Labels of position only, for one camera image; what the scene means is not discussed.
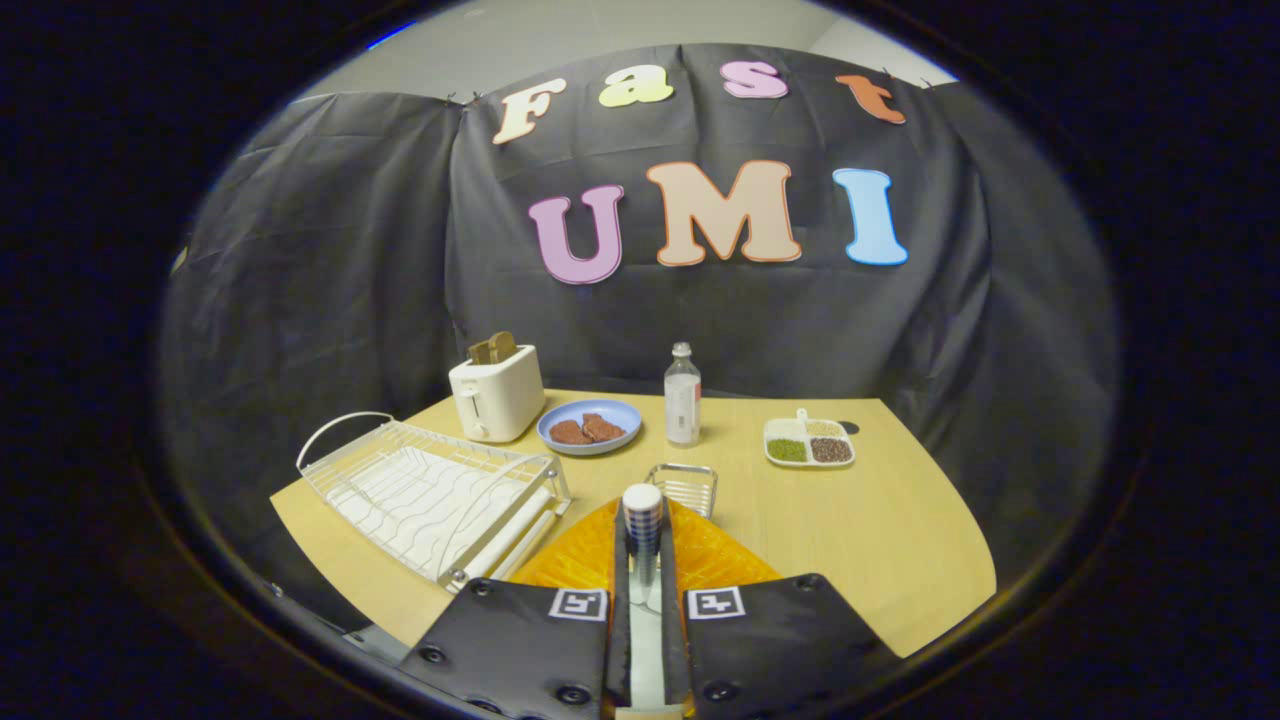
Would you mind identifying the clear plastic bottle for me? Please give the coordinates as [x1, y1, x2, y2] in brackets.
[664, 342, 703, 448]

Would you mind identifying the metal wire basket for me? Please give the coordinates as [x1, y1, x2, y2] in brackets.
[646, 462, 719, 521]

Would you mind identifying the white divided tray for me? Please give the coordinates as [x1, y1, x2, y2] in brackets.
[763, 408, 857, 469]

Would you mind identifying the white wire dish rack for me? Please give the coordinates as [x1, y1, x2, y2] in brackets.
[296, 411, 573, 594]

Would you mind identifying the blue plate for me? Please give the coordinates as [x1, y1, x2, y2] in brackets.
[536, 399, 643, 457]

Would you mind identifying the white toaster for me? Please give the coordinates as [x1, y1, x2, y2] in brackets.
[448, 344, 547, 444]

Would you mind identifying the black backdrop cloth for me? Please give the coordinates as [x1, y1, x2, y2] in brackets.
[158, 42, 1121, 611]

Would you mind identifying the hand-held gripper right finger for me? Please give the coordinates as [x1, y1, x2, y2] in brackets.
[661, 497, 901, 720]

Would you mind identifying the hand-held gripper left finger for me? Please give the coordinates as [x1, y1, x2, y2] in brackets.
[400, 497, 634, 720]

